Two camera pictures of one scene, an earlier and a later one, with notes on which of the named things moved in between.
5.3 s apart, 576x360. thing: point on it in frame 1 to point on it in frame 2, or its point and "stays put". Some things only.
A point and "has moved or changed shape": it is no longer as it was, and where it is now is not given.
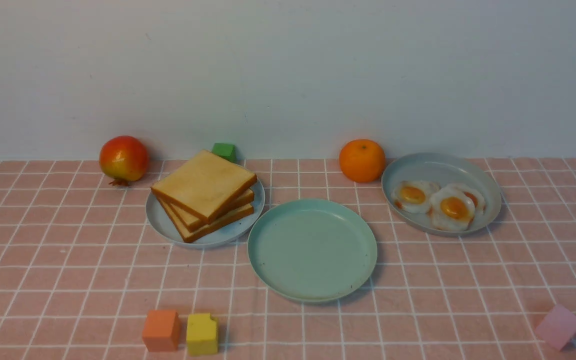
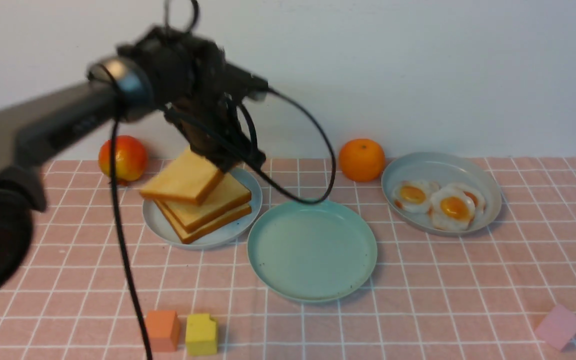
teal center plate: x=312 y=250 stays put
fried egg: x=451 y=209 stays put
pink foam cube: x=559 y=326 stays put
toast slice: x=204 y=185 has moved or changed shape
